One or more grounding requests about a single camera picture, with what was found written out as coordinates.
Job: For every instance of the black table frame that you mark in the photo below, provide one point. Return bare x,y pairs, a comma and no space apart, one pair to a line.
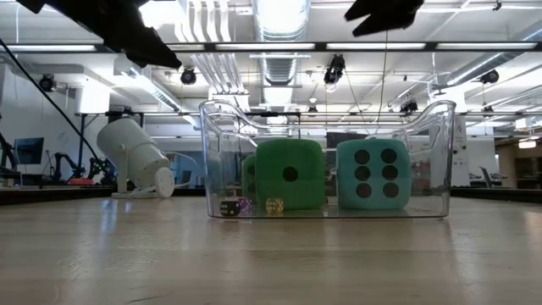
42,195

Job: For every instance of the small purple translucent die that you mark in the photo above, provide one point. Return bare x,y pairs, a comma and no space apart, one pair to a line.
246,205

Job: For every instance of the white cylindrical lamp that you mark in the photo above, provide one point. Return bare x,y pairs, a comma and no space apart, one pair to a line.
131,148

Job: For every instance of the large green foam die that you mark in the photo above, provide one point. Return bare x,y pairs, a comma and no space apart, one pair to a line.
275,186
249,182

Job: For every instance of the small black die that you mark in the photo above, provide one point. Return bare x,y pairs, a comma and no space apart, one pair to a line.
228,208

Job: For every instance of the black ceiling spotlight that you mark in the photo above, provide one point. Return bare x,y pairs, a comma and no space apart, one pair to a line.
409,107
188,76
47,82
490,76
334,70

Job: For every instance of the small yellow translucent die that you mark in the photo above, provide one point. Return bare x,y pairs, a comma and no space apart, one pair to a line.
274,205

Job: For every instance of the black office chair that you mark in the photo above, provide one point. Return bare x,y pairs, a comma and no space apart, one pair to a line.
487,175

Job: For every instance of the white led light bar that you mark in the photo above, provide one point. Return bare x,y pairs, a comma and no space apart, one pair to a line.
482,46
377,46
267,46
51,48

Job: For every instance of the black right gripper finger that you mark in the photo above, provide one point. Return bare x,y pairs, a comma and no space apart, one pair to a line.
389,23
389,8

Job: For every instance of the small black robot arm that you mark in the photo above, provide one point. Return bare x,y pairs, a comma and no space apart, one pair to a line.
78,171
103,171

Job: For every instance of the black computer monitor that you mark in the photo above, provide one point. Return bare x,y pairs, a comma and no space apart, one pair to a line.
29,151

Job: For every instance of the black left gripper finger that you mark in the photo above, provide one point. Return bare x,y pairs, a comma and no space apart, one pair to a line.
131,46
146,42

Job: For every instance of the large cyan foam die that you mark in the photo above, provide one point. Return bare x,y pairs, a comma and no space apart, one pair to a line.
347,148

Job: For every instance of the clear plastic bin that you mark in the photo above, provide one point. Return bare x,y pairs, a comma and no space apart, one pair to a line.
432,169

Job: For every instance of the black overhead frame beam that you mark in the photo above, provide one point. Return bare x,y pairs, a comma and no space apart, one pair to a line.
195,47

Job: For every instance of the silver ventilation duct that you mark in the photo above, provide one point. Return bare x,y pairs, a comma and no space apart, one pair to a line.
279,25

